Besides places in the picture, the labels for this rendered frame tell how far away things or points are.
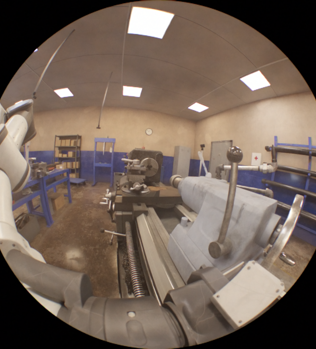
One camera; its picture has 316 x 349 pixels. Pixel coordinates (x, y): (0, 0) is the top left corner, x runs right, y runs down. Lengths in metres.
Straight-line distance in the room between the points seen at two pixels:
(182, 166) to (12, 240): 5.13
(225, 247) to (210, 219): 0.11
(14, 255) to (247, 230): 0.37
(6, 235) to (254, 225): 0.40
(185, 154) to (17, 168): 5.13
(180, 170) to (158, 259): 4.75
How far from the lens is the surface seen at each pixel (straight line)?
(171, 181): 0.71
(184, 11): 2.26
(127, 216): 0.90
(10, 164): 0.27
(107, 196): 1.03
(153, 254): 0.52
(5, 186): 0.24
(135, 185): 0.84
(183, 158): 5.11
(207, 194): 0.38
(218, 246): 0.28
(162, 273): 0.46
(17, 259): 0.15
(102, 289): 1.38
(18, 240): 0.18
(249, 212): 0.29
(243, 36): 2.54
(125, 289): 0.91
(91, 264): 1.57
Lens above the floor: 1.23
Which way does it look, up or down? 8 degrees down
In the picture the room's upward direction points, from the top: 5 degrees clockwise
